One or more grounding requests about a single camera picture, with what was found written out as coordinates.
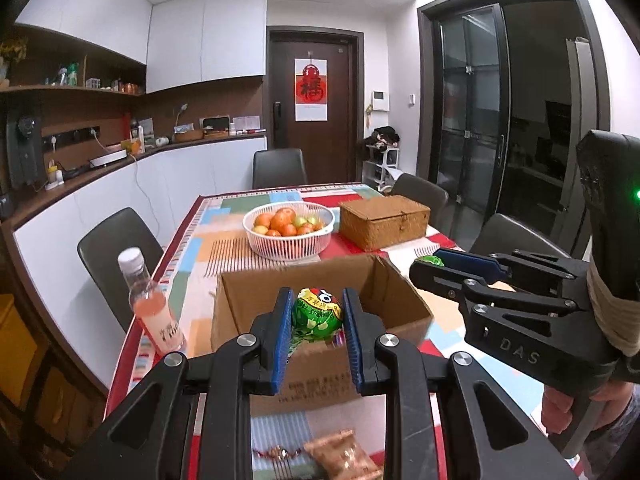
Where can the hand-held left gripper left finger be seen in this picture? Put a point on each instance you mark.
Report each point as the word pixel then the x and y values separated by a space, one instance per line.
pixel 281 345

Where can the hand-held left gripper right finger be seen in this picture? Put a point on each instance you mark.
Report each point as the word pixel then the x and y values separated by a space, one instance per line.
pixel 353 345

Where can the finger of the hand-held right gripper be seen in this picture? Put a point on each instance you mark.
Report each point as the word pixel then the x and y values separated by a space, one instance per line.
pixel 470 262
pixel 435 280

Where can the green snack packet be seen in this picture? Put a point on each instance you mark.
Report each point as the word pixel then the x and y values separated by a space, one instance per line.
pixel 317 315
pixel 431 260

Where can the cardboard box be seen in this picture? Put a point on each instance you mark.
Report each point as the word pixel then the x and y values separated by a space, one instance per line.
pixel 250 295

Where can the person's right forearm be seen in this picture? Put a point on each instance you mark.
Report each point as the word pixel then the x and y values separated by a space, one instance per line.
pixel 612 442

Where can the person's right hand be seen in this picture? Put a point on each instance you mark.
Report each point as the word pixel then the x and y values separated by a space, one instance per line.
pixel 557 410

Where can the dark grey dining chair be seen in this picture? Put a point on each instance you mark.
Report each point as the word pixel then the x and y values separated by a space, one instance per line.
pixel 510 235
pixel 280 167
pixel 115 255
pixel 420 192

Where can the woven wicker box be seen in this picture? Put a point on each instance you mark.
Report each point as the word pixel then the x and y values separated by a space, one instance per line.
pixel 385 225

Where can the white plastic fruit basket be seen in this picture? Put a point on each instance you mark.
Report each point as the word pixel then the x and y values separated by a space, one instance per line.
pixel 290 247

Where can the brown snack packet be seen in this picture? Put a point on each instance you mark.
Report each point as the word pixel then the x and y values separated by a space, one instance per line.
pixel 340 457

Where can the white shoe rack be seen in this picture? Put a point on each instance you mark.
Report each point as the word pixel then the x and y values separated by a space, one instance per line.
pixel 377 170

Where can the pile of orange fruits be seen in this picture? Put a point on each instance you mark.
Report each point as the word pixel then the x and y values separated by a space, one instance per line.
pixel 285 217

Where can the pink drink bottle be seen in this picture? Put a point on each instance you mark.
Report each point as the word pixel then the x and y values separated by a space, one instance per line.
pixel 155 310

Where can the dark clothes pile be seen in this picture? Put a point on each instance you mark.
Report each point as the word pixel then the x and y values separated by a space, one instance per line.
pixel 382 137

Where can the black sliding glass door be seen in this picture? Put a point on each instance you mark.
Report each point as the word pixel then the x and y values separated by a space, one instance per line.
pixel 475 110

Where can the dark brown door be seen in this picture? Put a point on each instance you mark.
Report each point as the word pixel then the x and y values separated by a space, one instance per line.
pixel 345 145

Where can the white intercom panel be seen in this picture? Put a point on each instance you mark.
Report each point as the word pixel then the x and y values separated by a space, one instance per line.
pixel 379 100

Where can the white tall panel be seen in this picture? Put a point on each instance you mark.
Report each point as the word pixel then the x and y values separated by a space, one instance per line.
pixel 582 110

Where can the black door lock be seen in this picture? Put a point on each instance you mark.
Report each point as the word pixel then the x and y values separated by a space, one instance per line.
pixel 276 116

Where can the round woven tray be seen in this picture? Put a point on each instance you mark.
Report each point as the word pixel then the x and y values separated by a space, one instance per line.
pixel 187 135

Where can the white counter cabinets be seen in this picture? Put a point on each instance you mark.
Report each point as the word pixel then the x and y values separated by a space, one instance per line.
pixel 100 195

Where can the white flat tray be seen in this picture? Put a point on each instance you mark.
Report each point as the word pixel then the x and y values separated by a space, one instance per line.
pixel 109 157

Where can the white gooseneck lamp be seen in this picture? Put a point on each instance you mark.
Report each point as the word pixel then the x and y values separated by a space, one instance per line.
pixel 183 108

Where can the black power socket strip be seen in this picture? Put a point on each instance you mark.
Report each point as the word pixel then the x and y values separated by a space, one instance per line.
pixel 70 136

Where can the copper canisters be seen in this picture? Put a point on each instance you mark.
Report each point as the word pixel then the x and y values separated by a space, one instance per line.
pixel 132 87

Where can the green plastic bottle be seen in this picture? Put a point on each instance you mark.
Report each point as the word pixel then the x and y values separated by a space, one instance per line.
pixel 73 75

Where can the yellow flowers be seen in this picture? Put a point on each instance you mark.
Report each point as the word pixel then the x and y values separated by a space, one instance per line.
pixel 12 52

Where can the white paper frame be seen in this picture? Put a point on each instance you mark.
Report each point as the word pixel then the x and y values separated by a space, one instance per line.
pixel 246 123

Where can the red wall calendar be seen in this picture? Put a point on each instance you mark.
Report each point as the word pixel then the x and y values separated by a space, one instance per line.
pixel 310 85

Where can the white wall cabinets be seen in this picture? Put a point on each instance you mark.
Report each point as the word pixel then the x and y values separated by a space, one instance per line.
pixel 225 35

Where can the black wall appliance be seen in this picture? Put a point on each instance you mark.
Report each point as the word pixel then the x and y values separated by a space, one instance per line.
pixel 25 150

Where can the wooden wall shelf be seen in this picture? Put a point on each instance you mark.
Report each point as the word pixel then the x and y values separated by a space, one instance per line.
pixel 75 88

